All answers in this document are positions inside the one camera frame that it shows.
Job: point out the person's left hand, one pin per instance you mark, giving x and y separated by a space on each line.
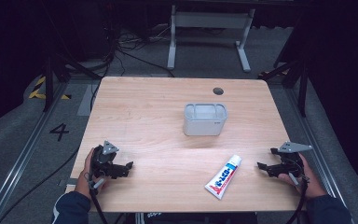
84 183

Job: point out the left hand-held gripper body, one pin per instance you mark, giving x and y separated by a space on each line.
103 159

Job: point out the yellow black floor tape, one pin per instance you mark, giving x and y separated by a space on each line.
37 93

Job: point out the white metal desk frame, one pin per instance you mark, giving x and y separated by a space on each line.
211 20

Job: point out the grey plastic holder box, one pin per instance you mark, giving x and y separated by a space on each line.
205 124

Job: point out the white toothpaste tube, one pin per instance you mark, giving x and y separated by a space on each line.
223 178

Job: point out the person's right hand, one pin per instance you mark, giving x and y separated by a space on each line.
310 183

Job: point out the grey round table grommet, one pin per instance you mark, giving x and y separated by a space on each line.
218 91

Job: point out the black metal stand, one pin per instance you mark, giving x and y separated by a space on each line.
303 90
48 84

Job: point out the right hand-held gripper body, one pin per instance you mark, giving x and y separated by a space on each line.
289 165

